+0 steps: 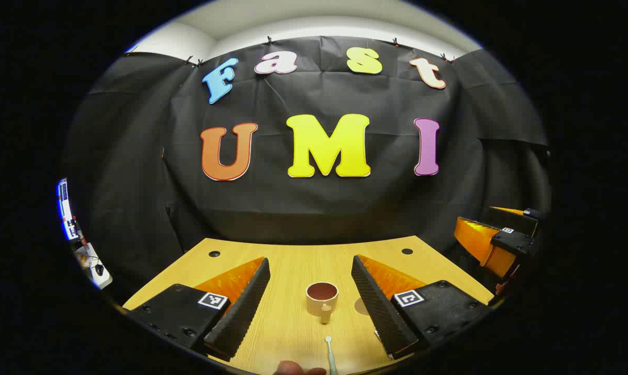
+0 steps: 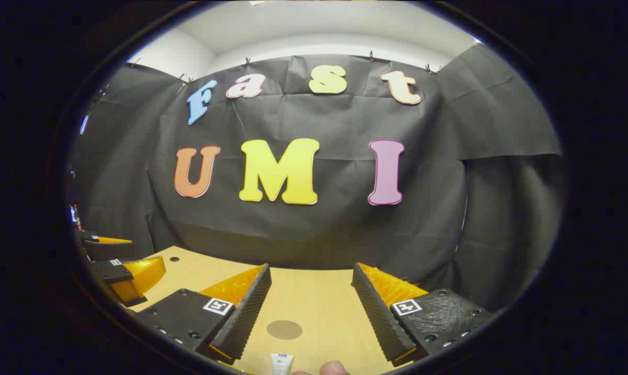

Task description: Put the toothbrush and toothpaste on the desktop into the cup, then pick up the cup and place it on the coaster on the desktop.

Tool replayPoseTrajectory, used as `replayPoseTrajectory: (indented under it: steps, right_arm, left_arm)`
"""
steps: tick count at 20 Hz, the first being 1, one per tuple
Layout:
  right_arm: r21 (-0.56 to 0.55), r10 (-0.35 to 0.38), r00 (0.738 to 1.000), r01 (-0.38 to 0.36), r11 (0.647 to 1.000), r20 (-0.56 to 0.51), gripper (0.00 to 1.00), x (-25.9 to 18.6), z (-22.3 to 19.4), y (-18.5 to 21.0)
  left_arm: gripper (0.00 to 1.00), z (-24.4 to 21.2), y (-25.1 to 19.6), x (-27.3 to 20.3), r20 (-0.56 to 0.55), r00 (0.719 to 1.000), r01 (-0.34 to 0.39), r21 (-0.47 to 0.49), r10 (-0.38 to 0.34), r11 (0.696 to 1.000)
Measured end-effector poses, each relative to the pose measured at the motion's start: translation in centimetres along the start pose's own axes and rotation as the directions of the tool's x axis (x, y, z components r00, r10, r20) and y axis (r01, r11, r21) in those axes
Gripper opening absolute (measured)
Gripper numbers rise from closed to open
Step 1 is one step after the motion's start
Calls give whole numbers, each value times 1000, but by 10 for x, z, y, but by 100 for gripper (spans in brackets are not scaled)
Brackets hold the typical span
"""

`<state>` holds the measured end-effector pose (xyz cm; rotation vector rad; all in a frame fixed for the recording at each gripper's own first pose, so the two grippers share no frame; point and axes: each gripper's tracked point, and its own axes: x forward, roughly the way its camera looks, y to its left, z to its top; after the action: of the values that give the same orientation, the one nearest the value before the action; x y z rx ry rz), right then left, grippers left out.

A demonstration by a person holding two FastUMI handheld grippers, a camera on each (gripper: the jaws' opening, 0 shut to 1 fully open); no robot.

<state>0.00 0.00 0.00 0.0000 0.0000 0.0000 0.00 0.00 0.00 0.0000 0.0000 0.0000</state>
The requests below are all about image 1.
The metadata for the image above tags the beige cup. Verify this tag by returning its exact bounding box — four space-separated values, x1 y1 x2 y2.
306 282 340 324

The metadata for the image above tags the pale green toothbrush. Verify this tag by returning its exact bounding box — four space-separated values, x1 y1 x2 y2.
325 336 339 375

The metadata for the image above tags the white side desk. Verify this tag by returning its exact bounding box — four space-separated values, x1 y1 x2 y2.
74 242 114 290

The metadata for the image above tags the black backdrop cloth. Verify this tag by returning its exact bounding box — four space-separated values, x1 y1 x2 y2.
64 35 552 304

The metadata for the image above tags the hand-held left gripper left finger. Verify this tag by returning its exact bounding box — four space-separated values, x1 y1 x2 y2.
124 256 271 363

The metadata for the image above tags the wooden desktop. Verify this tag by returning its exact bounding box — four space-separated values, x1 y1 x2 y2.
122 235 496 375

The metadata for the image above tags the computer monitor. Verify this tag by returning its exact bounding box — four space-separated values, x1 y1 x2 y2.
56 178 81 243

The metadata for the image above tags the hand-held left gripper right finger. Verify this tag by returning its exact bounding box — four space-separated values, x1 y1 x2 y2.
351 254 495 360

